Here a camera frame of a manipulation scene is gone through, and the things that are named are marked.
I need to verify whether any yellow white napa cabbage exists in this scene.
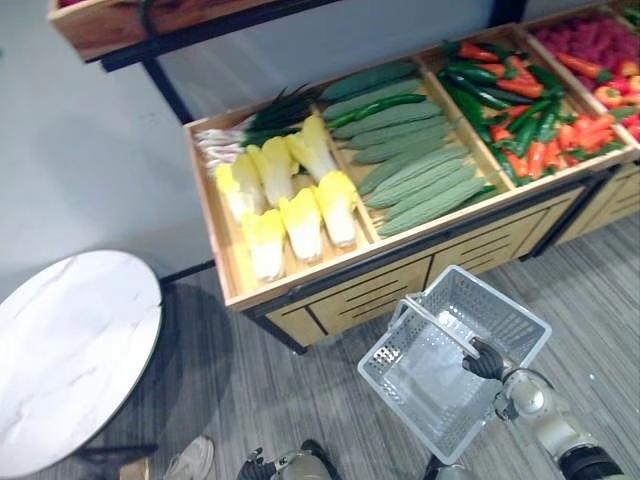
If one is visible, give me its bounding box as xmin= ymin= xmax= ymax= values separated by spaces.
xmin=286 ymin=115 xmax=342 ymax=182
xmin=314 ymin=170 xmax=361 ymax=249
xmin=214 ymin=152 xmax=268 ymax=222
xmin=240 ymin=208 xmax=287 ymax=283
xmin=277 ymin=188 xmax=324 ymax=264
xmin=246 ymin=136 xmax=300 ymax=207

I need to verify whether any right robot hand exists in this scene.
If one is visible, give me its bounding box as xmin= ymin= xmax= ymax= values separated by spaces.
xmin=461 ymin=337 xmax=507 ymax=384

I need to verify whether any wooden produce stand with fruit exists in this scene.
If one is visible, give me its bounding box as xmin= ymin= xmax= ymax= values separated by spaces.
xmin=519 ymin=0 xmax=640 ymax=247

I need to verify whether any pile of red berries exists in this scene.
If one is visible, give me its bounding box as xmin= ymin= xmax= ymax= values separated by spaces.
xmin=531 ymin=11 xmax=640 ymax=77

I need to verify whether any round white marble table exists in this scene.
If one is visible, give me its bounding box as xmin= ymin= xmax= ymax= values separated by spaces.
xmin=0 ymin=249 xmax=166 ymax=477

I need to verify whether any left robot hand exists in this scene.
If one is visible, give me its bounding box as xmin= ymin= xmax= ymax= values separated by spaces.
xmin=236 ymin=446 xmax=281 ymax=480

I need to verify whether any red chilli pepper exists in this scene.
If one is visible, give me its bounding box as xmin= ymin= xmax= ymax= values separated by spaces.
xmin=573 ymin=114 xmax=617 ymax=147
xmin=503 ymin=148 xmax=530 ymax=180
xmin=458 ymin=41 xmax=502 ymax=64
xmin=526 ymin=141 xmax=547 ymax=180
xmin=496 ymin=76 xmax=545 ymax=100

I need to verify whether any orange carrot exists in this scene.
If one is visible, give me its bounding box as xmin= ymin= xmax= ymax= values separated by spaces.
xmin=556 ymin=51 xmax=615 ymax=82

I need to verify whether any green chilli pepper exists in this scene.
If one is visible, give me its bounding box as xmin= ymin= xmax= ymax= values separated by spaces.
xmin=514 ymin=99 xmax=552 ymax=157
xmin=446 ymin=60 xmax=500 ymax=85
xmin=528 ymin=63 xmax=567 ymax=100
xmin=436 ymin=69 xmax=512 ymax=112

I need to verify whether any grey plastic shopping basket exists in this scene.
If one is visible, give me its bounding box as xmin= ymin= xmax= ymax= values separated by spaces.
xmin=356 ymin=264 xmax=553 ymax=466

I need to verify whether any wooden shelf tray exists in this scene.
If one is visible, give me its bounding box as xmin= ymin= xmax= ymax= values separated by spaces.
xmin=46 ymin=0 xmax=351 ymax=64

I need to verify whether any wooden produce stand black frame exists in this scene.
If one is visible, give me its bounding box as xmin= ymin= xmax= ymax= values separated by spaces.
xmin=183 ymin=21 xmax=624 ymax=357

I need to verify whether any person's white shoe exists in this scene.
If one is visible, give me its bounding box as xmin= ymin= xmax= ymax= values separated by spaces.
xmin=163 ymin=435 xmax=218 ymax=480

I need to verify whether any green onion bunch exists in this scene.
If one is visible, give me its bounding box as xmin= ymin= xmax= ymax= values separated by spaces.
xmin=191 ymin=86 xmax=322 ymax=167

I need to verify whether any long glossy green pepper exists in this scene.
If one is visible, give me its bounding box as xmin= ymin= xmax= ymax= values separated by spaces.
xmin=326 ymin=93 xmax=427 ymax=127

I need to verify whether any brown cardboard piece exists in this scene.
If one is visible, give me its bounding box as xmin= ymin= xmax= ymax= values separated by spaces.
xmin=118 ymin=456 xmax=151 ymax=480

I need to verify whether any orange bell pepper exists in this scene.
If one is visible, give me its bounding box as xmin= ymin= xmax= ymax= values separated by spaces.
xmin=591 ymin=84 xmax=625 ymax=107

